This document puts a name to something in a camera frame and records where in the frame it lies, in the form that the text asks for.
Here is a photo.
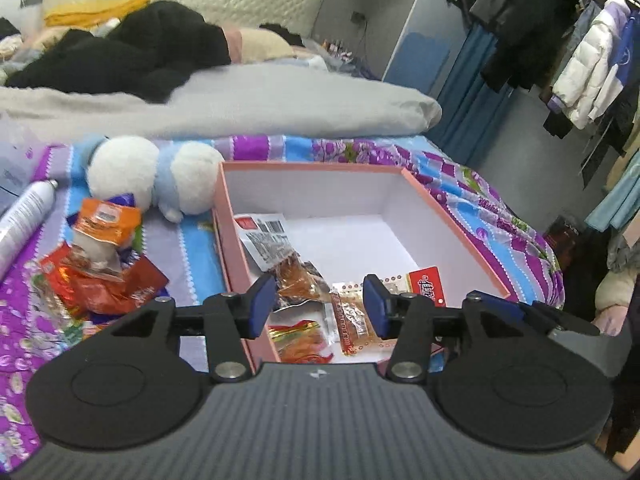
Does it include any white label snack packet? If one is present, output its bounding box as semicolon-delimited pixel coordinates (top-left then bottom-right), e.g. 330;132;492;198
235;212;328;313

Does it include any grey quilt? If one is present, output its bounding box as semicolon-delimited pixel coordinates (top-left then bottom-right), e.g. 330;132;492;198
0;57;443;141

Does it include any dark blue foil packet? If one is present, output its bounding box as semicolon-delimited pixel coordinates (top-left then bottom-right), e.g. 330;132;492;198
106;191;142;267

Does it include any white puffer jacket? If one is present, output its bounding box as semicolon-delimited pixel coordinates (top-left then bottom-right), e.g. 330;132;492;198
551;0;635;131

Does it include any teal garment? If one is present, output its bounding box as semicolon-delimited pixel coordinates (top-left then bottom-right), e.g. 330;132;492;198
584;150;640;233

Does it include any clear packet with red stripe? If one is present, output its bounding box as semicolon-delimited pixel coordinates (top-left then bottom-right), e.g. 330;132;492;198
329;281;388;357

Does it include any blue curtain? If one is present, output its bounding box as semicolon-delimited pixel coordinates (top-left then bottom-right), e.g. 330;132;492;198
427;25;518;171

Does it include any red and yellow snack packet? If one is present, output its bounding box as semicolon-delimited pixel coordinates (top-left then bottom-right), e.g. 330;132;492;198
266;321;335;365

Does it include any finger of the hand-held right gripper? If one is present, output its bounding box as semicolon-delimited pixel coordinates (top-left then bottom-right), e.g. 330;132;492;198
480;296;602;338

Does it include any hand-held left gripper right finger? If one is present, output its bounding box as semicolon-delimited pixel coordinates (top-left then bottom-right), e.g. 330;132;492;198
362;274;538;383

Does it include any white spray can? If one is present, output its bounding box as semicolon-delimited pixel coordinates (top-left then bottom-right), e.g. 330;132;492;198
0;179;60;281

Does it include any pile of clothes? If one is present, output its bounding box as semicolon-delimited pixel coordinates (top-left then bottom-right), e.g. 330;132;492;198
0;16;26;81

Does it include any dark bag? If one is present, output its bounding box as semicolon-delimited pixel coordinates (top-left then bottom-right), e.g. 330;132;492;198
542;215;601;311

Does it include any black padded garment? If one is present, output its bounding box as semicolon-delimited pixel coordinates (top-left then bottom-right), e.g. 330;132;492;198
5;0;233;103

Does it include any orange snack packet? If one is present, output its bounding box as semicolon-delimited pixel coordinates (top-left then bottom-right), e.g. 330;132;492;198
71;196;143;261

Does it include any floral striped bedsheet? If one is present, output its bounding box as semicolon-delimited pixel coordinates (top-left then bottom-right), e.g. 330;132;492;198
0;134;566;461

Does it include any red striped snack packet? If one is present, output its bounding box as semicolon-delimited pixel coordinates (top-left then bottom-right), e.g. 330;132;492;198
39;245;81;311

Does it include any white and blue plush toy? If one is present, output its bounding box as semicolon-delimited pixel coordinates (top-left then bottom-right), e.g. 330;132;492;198
75;135;226;223

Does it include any beige pillow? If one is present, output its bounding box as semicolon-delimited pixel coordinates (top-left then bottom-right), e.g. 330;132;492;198
222;25;296;63

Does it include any blue panel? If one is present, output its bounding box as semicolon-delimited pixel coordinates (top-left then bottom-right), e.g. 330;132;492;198
385;30;452;98

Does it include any clear plastic bag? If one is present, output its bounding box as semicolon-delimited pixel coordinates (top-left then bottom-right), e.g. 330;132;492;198
0;125;48;211

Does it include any yellow blanket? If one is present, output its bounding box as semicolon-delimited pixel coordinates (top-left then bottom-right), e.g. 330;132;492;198
44;0;153;28

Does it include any black coat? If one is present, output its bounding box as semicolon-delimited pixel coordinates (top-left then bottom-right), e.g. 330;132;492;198
481;0;581;93

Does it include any small black garment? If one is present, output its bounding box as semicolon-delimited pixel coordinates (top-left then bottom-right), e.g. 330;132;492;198
259;22;305;47

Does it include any clear snack packet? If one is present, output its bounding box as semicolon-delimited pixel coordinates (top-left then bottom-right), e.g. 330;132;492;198
75;237;126;281

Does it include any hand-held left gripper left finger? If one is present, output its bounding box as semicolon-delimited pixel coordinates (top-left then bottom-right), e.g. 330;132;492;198
100;274;278;383

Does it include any reddish brown foil snack packet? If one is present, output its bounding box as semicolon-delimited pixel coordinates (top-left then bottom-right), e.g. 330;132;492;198
70;257;170;317

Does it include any pink cardboard box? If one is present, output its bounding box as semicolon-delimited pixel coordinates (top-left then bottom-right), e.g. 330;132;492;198
212;160;512;365

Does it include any red label snack packet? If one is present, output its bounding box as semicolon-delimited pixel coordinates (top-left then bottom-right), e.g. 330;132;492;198
382;266;447;309

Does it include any cream and pink clothing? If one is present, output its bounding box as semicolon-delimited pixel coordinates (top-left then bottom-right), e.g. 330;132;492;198
592;267;640;338

